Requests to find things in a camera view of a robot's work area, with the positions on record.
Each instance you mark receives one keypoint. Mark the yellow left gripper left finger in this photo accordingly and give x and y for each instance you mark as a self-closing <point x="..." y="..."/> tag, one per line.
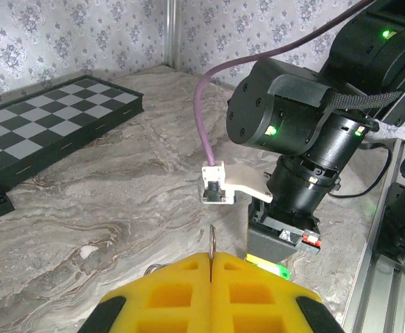
<point x="168" y="298"/>

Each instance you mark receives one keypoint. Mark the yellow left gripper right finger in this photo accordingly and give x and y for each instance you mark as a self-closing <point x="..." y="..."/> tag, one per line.
<point x="251" y="298"/>

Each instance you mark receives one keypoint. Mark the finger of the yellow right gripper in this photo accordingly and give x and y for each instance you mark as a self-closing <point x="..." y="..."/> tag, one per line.
<point x="270" y="246"/>

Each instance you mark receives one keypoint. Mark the green key tag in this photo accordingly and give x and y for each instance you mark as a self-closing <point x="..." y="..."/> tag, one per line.
<point x="268" y="267"/>

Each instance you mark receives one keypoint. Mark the metal keyring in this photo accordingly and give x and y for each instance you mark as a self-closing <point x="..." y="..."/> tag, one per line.
<point x="211" y="243"/>

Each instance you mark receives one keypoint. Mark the black and grey chessboard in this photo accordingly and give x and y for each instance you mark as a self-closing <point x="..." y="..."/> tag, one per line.
<point x="50" y="121"/>

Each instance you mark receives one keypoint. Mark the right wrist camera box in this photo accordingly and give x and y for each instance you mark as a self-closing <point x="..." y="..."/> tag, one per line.
<point x="216" y="180"/>

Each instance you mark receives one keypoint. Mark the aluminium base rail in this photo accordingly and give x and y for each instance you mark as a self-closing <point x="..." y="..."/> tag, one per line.
<point x="365" y="277"/>

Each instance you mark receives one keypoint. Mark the aluminium frame post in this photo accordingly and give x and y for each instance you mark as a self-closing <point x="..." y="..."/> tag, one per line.
<point x="172" y="34"/>

